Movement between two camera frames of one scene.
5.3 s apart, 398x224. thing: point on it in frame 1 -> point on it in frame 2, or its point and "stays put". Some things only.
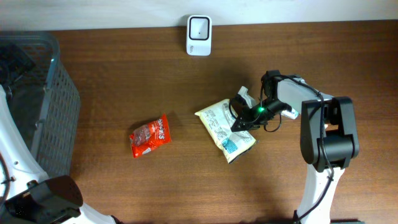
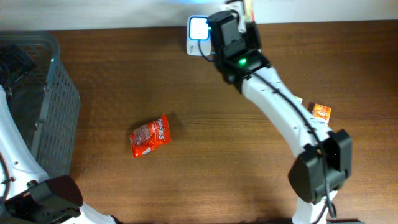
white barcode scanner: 199,35 stays put
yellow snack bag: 219,119 -> 249,10
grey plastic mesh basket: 42,96 stays put
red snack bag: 150,135 stays put
